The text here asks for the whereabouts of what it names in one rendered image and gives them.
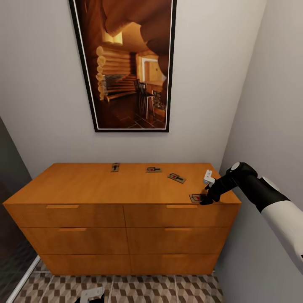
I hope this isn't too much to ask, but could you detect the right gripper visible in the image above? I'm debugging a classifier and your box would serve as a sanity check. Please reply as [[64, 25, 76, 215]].
[[200, 178, 230, 205]]

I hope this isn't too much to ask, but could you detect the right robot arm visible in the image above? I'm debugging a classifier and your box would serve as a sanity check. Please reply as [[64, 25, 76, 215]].
[[200, 162, 303, 274]]

